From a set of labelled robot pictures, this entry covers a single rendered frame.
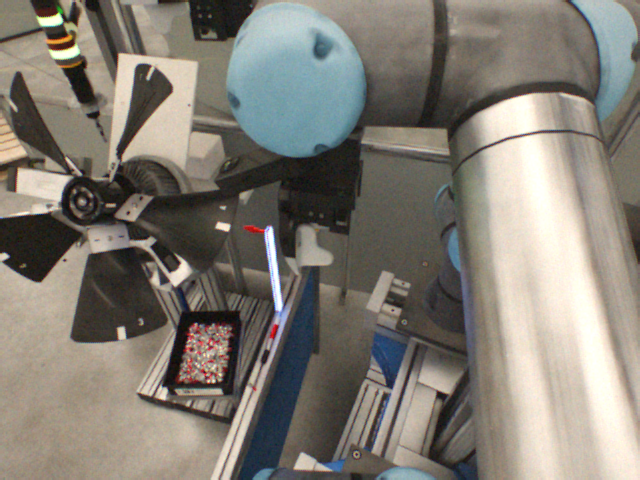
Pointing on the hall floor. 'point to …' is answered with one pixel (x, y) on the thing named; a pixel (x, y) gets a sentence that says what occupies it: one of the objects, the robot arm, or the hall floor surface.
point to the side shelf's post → (236, 263)
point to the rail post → (316, 308)
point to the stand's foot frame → (257, 321)
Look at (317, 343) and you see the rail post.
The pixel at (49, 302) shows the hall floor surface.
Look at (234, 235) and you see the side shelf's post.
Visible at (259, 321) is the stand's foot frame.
